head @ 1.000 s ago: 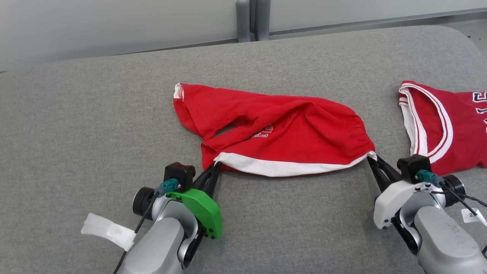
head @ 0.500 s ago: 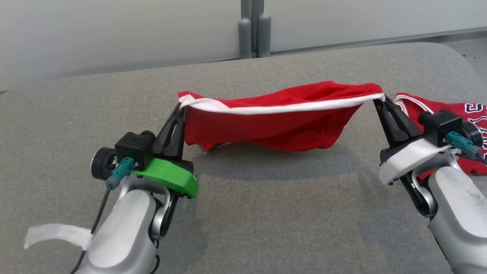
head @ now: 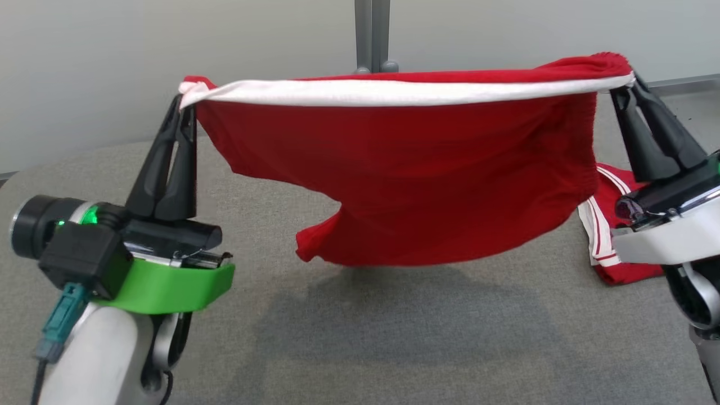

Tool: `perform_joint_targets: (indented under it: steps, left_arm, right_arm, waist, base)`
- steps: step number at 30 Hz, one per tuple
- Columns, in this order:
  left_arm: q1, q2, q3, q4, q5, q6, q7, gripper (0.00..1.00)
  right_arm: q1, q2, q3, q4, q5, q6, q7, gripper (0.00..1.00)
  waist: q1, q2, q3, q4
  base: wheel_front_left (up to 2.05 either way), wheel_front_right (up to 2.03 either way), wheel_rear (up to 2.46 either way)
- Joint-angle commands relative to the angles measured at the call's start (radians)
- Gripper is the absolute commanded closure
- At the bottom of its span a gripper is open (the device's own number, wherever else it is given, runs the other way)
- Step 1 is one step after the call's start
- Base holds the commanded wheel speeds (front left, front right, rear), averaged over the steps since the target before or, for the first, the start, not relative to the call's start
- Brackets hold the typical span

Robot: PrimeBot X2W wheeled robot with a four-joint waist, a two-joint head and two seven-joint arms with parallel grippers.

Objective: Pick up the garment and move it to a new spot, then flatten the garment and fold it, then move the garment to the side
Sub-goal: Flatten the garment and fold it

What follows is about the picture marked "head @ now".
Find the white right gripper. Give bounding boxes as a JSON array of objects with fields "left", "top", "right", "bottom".
[{"left": 609, "top": 73, "right": 720, "bottom": 266}]

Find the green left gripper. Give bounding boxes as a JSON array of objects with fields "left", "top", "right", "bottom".
[{"left": 10, "top": 96, "right": 236, "bottom": 314}]

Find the red basketball shorts white trim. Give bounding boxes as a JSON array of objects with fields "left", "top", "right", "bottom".
[{"left": 179, "top": 52, "right": 636, "bottom": 268}]

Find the grey vertical wall profile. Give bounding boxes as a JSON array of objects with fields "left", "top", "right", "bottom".
[{"left": 354, "top": 0, "right": 391, "bottom": 71}]

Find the grey metal wall rail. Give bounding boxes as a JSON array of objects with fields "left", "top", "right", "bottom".
[{"left": 647, "top": 75, "right": 720, "bottom": 97}]

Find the red white basketball jersey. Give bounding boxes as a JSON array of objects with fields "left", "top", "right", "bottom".
[{"left": 578, "top": 163, "right": 667, "bottom": 286}]

